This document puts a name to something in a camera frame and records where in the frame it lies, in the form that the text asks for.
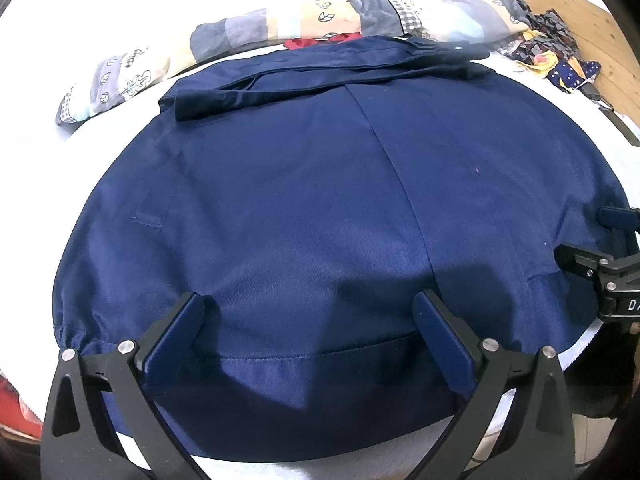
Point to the light blue bed sheet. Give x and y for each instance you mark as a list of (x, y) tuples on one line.
[(60, 185)]

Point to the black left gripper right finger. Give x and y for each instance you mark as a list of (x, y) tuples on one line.
[(515, 420)]

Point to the wooden headboard panel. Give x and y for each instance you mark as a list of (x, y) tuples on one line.
[(600, 39)]

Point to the patchwork long pillow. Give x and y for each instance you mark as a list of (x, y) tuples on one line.
[(121, 76)]

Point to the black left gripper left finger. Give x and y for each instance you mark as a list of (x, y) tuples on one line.
[(101, 422)]

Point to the navy work shirt red collar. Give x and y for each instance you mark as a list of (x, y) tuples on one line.
[(325, 234)]

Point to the red object at bedside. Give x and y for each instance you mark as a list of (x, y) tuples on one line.
[(16, 417)]

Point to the colourful patterned cloth pile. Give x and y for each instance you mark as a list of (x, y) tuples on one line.
[(546, 47)]

